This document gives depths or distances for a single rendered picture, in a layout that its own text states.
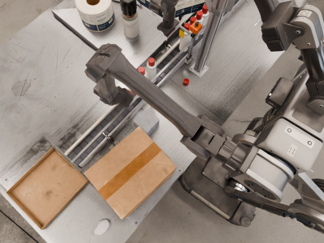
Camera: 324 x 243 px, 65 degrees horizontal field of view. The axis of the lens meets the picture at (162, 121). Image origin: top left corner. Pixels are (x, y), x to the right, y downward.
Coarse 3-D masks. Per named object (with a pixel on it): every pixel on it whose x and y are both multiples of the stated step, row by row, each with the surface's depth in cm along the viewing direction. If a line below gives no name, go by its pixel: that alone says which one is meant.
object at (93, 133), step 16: (176, 48) 150; (160, 64) 147; (176, 64) 147; (160, 80) 144; (112, 112) 137; (128, 112) 137; (96, 128) 134; (112, 128) 134; (80, 144) 131; (96, 144) 131; (80, 160) 128
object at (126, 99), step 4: (120, 88) 125; (120, 92) 122; (124, 92) 124; (124, 96) 123; (128, 96) 125; (124, 100) 123; (128, 100) 125; (132, 100) 125; (124, 104) 126; (128, 104) 126
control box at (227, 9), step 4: (204, 0) 110; (208, 0) 106; (212, 0) 102; (232, 0) 103; (208, 4) 107; (212, 4) 103; (228, 4) 105; (232, 4) 106; (208, 8) 108; (228, 8) 107
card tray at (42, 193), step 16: (48, 160) 132; (64, 160) 133; (32, 176) 130; (48, 176) 130; (64, 176) 130; (80, 176) 130; (16, 192) 127; (32, 192) 127; (48, 192) 128; (64, 192) 128; (32, 208) 125; (48, 208) 125; (48, 224) 123
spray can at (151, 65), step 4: (148, 60) 124; (152, 60) 124; (148, 64) 127; (152, 64) 125; (156, 64) 128; (148, 68) 128; (152, 68) 128; (156, 68) 131; (148, 72) 132; (152, 72) 131; (156, 72) 135; (148, 76) 136; (152, 76) 135
